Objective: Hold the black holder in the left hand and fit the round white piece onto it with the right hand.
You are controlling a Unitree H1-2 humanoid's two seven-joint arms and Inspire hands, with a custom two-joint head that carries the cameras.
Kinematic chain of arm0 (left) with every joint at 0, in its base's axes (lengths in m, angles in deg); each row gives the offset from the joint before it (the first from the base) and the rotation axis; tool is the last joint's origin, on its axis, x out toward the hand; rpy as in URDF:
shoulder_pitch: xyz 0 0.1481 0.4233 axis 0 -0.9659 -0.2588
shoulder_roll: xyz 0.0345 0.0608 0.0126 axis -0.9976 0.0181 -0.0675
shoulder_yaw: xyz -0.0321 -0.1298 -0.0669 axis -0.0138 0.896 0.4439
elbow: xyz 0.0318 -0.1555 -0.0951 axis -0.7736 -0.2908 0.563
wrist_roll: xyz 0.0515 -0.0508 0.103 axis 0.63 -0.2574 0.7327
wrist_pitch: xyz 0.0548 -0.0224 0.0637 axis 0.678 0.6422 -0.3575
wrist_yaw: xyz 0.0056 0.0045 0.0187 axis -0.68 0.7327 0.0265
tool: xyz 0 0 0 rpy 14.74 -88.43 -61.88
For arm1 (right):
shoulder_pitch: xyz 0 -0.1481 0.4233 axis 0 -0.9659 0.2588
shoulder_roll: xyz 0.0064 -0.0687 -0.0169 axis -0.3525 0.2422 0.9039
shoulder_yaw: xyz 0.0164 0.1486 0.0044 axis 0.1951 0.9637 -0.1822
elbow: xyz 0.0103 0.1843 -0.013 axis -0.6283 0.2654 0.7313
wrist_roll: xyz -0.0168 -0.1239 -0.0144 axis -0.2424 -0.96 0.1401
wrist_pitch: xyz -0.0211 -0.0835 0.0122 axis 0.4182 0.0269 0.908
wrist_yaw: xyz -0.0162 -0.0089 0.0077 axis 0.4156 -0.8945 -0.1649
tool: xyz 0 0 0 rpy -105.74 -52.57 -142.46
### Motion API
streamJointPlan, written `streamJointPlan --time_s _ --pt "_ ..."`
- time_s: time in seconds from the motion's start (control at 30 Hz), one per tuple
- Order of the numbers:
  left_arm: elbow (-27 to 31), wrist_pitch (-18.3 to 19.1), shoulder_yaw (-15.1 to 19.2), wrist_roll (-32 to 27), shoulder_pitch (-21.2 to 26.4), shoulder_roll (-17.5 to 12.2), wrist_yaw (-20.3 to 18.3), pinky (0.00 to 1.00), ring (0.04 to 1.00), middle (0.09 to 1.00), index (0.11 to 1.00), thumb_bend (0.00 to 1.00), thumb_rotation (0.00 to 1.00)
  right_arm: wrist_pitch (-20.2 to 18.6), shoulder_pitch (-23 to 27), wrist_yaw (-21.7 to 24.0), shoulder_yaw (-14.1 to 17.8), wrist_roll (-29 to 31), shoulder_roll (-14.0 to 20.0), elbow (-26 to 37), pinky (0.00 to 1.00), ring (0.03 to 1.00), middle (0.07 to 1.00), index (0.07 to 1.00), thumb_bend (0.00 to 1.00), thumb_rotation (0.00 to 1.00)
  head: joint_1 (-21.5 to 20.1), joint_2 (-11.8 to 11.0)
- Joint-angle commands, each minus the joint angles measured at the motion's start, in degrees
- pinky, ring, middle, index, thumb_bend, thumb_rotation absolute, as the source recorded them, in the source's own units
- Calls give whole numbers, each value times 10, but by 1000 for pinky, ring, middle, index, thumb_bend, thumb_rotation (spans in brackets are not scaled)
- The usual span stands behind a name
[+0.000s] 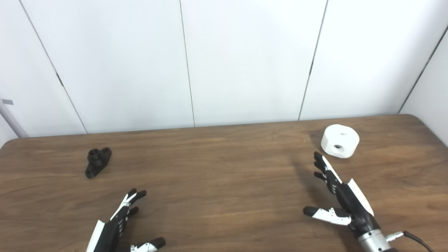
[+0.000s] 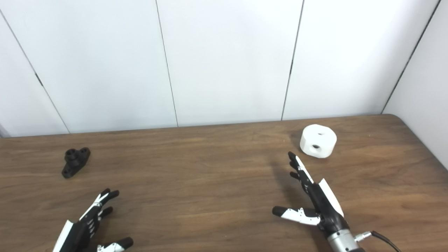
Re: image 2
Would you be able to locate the round white piece with holes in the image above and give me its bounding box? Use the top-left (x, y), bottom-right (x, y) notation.
top-left (300, 124), bottom-right (337, 159)

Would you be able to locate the black flanged holder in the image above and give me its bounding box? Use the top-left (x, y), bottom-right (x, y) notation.
top-left (62, 147), bottom-right (91, 179)

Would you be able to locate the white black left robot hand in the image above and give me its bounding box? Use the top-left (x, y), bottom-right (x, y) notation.
top-left (52, 188), bottom-right (134, 252)

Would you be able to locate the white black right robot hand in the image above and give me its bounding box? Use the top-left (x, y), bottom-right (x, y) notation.
top-left (272, 151), bottom-right (350, 238)

